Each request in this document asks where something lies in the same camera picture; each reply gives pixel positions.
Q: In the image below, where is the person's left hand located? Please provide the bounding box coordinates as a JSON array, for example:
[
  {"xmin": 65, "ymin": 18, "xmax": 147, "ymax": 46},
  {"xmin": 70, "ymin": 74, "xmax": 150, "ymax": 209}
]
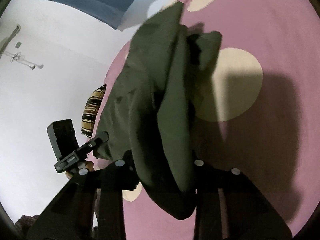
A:
[{"xmin": 65, "ymin": 160, "xmax": 94, "ymax": 179}]

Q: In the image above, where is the dark green t-shirt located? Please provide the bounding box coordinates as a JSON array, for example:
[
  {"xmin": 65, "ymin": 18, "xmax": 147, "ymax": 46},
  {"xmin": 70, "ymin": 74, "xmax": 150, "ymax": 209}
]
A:
[{"xmin": 93, "ymin": 2, "xmax": 222, "ymax": 220}]

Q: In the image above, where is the pink bedsheet with cream dots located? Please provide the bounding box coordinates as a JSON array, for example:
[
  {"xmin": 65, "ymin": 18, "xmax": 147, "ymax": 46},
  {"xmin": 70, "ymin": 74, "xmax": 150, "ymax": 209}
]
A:
[{"xmin": 91, "ymin": 0, "xmax": 320, "ymax": 240}]

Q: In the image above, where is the white wall cable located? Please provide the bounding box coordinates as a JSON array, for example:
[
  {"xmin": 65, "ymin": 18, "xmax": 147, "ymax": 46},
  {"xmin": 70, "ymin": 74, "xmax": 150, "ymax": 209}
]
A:
[{"xmin": 2, "ymin": 50, "xmax": 45, "ymax": 71}]

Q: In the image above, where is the white air conditioner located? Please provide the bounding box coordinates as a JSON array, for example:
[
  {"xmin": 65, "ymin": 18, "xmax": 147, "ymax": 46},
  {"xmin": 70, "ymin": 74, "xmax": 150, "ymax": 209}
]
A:
[{"xmin": 0, "ymin": 24, "xmax": 21, "ymax": 58}]

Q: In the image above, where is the striped yellow black pillow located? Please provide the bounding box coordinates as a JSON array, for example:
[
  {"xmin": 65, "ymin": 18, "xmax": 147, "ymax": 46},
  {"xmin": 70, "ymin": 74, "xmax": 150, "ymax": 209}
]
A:
[{"xmin": 81, "ymin": 84, "xmax": 106, "ymax": 138}]

